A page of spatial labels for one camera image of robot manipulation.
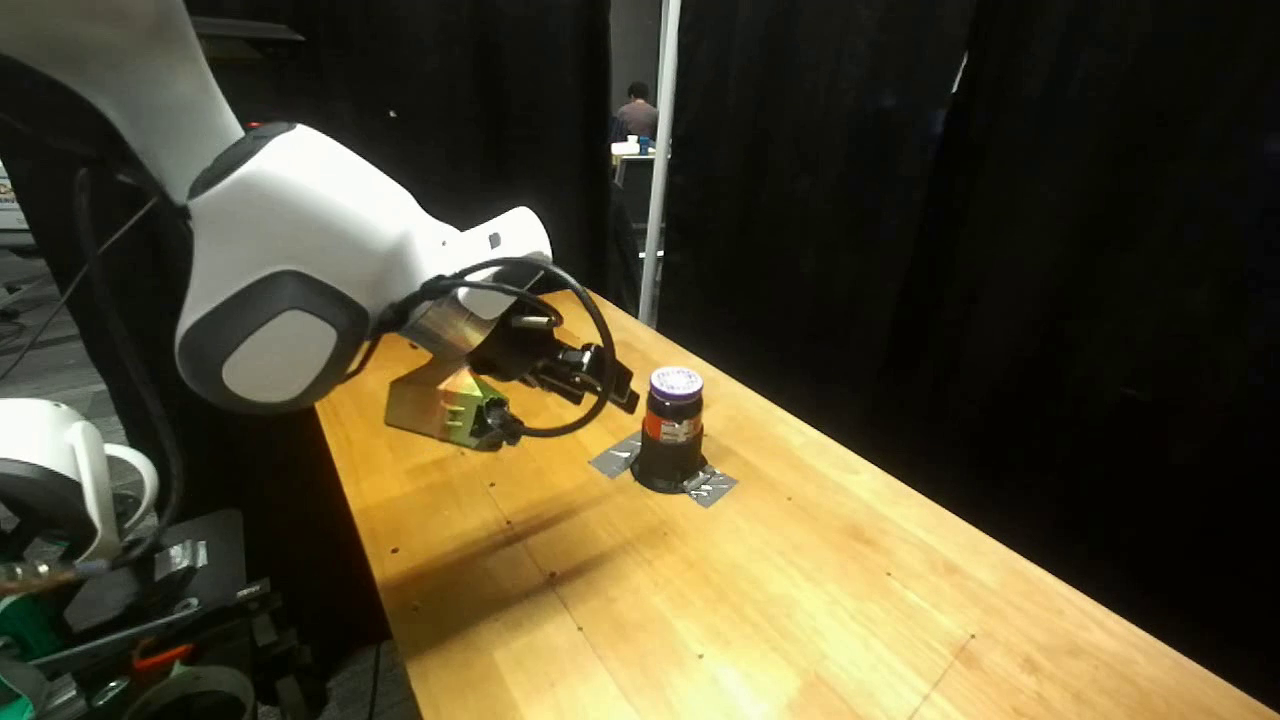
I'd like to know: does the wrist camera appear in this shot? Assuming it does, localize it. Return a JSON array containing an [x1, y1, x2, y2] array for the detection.
[[384, 357, 524, 453]]

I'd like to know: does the dark jar with purple lid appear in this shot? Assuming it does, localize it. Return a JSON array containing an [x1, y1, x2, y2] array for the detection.
[[636, 365, 708, 494]]

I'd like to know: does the grey tape roll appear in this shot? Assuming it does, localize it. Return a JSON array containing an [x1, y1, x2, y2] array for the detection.
[[122, 664, 258, 720]]

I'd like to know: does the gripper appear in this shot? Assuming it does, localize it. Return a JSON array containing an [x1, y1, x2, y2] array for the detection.
[[466, 306, 641, 415]]

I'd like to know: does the black curtain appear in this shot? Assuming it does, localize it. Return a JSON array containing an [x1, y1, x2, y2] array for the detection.
[[660, 0, 1280, 707], [186, 0, 613, 313]]

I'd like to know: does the white pole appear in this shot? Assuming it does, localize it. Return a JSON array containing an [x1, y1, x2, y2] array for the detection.
[[638, 0, 684, 329]]

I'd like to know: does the person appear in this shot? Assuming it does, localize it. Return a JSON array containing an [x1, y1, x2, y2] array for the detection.
[[611, 81, 660, 144]]

